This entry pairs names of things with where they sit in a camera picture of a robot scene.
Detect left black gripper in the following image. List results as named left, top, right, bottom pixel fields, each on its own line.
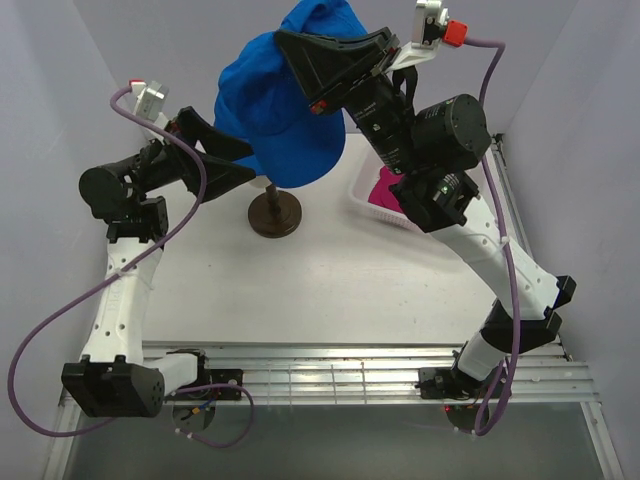
left=121, top=107, right=256, bottom=204

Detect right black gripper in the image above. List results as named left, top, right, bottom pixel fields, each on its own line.
left=272, top=26, right=423, bottom=178

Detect blue cap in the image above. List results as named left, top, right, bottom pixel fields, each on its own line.
left=214, top=111, right=264, bottom=176
left=214, top=31, right=346, bottom=189

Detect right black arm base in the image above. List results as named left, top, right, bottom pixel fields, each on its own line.
left=415, top=367, right=506, bottom=401

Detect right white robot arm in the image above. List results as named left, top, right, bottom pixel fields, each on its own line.
left=275, top=24, right=576, bottom=400

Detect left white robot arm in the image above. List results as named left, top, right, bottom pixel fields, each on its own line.
left=61, top=107, right=256, bottom=418

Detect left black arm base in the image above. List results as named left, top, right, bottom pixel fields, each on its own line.
left=201, top=369, right=244, bottom=401

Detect cream mannequin head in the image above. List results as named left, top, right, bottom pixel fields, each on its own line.
left=249, top=175, right=272, bottom=190

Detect dark round wooden stand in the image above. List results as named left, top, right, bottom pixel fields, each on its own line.
left=248, top=184, right=302, bottom=239

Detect white plastic basket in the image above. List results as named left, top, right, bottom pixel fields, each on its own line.
left=347, top=149, right=426, bottom=232

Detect magenta cap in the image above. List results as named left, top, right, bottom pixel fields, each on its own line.
left=368, top=166, right=403, bottom=213

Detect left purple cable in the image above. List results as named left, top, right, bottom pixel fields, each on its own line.
left=6, top=85, right=255, bottom=449

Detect purple cable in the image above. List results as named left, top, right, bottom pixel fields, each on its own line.
left=464, top=34, right=524, bottom=437
left=6, top=85, right=255, bottom=449

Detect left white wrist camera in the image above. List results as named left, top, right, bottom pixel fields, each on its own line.
left=129, top=79, right=169, bottom=128

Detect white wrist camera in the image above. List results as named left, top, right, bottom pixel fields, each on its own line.
left=388, top=0, right=468, bottom=72
left=129, top=79, right=169, bottom=128

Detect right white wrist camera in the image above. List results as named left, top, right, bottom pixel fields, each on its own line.
left=388, top=0, right=468, bottom=72

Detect aluminium frame rails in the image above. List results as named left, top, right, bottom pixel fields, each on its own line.
left=49, top=133, right=626, bottom=480

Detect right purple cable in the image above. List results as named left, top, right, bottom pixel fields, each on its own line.
left=464, top=34, right=524, bottom=437

